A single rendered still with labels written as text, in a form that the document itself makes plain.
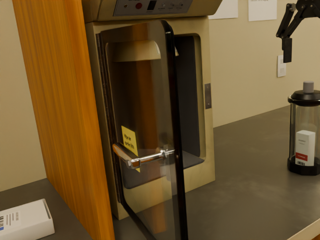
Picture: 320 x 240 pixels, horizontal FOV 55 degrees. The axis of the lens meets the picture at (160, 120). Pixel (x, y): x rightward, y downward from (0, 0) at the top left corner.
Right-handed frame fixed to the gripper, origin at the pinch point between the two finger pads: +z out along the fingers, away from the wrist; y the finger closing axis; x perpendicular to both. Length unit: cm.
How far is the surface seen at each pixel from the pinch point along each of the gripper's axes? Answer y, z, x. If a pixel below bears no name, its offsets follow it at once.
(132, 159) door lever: 15, 7, -65
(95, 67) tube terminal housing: -14, -4, -57
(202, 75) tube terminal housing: -15.2, 2.1, -26.0
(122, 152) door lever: 11, 7, -64
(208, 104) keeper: -12.3, 9.6, -26.6
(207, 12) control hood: -9.4, -14.3, -28.4
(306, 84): 0.5, 6.8, -1.2
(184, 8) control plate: -8.4, -15.2, -36.1
